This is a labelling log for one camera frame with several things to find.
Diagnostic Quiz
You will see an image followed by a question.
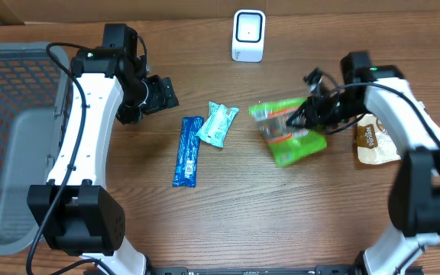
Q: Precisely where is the blue cookie packet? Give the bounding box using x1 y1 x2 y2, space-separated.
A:
172 116 204 188

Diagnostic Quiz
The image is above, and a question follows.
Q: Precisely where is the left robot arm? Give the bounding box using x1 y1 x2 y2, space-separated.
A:
27 24 179 274

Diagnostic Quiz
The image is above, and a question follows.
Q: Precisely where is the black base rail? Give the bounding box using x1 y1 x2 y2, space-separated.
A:
146 265 362 275

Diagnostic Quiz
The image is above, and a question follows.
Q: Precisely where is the green gummy candy bag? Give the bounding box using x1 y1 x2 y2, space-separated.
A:
248 98 327 167

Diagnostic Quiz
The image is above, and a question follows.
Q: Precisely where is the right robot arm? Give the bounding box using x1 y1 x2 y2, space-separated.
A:
286 51 440 274

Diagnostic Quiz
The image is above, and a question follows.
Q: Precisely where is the grey plastic laundry basket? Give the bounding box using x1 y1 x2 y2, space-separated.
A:
0 42 72 255

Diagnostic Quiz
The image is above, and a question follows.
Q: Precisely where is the light teal snack packet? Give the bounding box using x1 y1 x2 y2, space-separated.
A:
196 102 239 148

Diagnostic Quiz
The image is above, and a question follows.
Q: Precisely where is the beige snack bag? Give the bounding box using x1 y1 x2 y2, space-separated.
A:
356 114 400 165

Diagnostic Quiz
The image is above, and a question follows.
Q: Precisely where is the white barcode scanner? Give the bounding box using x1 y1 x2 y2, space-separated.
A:
231 9 266 63

